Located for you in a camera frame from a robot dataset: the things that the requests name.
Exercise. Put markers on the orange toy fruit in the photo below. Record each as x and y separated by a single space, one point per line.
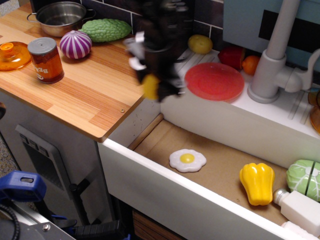
249 64

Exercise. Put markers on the red toy apple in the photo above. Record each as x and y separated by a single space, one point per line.
232 56

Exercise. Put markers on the yellow toy potato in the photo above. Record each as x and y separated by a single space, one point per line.
200 44

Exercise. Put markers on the grey toy oven door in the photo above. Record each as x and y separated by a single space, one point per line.
48 163

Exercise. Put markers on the steel cooking pot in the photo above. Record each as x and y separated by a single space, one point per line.
57 19

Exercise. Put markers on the yellow toy bell pepper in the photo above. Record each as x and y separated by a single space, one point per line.
258 181

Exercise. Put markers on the green toy cabbage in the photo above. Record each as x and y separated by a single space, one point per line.
303 176

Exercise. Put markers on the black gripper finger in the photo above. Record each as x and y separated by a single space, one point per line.
141 74
166 90

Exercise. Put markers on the blue plastic clamp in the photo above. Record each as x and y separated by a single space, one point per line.
22 186

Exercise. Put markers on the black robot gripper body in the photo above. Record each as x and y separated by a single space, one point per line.
159 62

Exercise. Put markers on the green toy bitter gourd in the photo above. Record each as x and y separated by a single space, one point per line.
106 30

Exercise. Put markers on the white toy bottle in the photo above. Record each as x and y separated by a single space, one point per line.
299 209

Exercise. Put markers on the yellow toy corn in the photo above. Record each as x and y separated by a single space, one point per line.
150 84

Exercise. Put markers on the toy fried egg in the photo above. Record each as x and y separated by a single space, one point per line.
187 160

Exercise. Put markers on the orange transparent pot lid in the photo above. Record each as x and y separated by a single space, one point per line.
14 56

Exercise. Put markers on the toy beans can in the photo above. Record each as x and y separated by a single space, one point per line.
46 60

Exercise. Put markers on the red plastic plate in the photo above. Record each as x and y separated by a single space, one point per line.
214 81

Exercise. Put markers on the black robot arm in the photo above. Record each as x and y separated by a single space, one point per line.
163 31

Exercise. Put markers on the purple striped toy onion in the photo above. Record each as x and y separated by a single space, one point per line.
75 45

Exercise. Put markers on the grey toy faucet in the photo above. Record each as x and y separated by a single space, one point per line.
272 73

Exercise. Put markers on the orange transparent cup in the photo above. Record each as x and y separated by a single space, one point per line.
314 101

